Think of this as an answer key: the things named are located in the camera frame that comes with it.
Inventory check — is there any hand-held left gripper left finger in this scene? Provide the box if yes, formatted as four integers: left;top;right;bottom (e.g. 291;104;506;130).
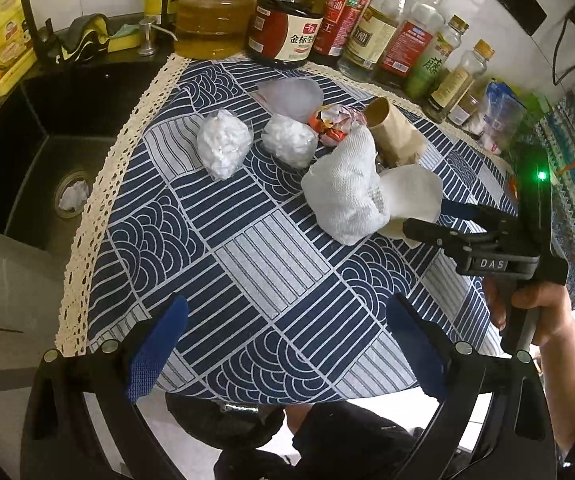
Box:
20;294;191;480

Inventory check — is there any grey and yellow cloth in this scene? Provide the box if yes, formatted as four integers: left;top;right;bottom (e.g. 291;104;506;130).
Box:
55;14;113;61

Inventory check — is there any translucent crumpled plastic bag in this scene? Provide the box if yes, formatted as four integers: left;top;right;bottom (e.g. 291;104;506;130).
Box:
254;79;324;123

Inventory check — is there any black kitchen sink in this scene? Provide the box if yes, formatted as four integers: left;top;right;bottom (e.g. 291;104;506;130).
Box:
0;57;178;271

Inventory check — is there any yellow and green sponge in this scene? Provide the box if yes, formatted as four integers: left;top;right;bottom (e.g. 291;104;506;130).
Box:
108;22;144;53

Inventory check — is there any brown cardboard tube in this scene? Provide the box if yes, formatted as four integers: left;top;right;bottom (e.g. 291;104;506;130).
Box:
365;96;427;167

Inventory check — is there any metal sink drain strainer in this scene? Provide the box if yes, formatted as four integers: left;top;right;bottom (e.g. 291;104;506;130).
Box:
55;171;92;218

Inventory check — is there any large white plastic wad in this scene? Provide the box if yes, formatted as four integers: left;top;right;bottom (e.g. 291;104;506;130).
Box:
196;109;254;181

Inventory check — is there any person's right hand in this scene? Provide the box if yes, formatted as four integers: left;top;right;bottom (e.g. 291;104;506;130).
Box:
482;280;575;347

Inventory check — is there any clear bottle red blue label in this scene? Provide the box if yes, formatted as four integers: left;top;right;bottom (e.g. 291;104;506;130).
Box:
375;0;453;88

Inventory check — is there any small white plastic wad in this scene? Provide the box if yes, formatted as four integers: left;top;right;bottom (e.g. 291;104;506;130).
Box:
260;114;317;168

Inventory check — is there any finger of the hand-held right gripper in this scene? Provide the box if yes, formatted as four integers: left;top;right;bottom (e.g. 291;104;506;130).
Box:
440;200;511;235
402;217;483;256

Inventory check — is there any large clear oil jug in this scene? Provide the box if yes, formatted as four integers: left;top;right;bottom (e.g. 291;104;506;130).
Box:
174;0;259;60

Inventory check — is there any white paper sheet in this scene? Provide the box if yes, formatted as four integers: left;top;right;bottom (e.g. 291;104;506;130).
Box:
380;164;443;248

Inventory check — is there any small bottle with tan cap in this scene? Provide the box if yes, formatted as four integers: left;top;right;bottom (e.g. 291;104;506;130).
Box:
423;40;494;122

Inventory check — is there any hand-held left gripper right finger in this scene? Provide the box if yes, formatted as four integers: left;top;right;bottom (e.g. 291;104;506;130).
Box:
386;292;558;480

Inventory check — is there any black faucet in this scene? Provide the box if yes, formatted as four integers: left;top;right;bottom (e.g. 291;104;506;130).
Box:
0;0;56;61

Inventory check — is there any white paper wad in strainer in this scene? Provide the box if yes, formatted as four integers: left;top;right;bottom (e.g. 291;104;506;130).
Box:
60;182;88;211

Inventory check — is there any person's dark clothing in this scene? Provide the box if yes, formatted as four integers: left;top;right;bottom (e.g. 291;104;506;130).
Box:
218;402;468;480

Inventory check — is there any bottle with green label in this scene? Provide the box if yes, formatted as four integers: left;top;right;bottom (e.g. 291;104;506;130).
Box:
402;15;469;101

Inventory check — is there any red and orange wrapper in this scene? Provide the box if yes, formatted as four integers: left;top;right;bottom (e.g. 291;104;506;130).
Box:
309;104;368;147

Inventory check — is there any clear bottle with pale label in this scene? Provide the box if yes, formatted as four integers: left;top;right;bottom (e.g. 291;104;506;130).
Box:
337;0;424;72

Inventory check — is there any dark soy sauce jug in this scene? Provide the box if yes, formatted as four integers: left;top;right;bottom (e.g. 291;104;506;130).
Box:
245;0;343;70

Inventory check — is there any metal soap dispenser pump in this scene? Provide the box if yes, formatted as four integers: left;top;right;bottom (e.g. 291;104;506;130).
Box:
136;17;178;57

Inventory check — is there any small spice jar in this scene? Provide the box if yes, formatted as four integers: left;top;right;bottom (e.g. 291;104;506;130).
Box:
448;91;478;128

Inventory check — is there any dark bottle with red label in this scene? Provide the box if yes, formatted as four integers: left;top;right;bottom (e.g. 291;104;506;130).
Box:
312;0;373;58

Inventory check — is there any yellow printed packet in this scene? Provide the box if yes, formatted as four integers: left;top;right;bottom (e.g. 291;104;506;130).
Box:
0;0;36;97

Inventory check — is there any blue patterned lace-edged tablecloth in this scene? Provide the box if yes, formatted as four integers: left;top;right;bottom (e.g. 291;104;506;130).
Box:
55;55;521;403

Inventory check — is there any clear plastic bag with packets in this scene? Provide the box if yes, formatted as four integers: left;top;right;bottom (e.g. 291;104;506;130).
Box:
472;80;533;153

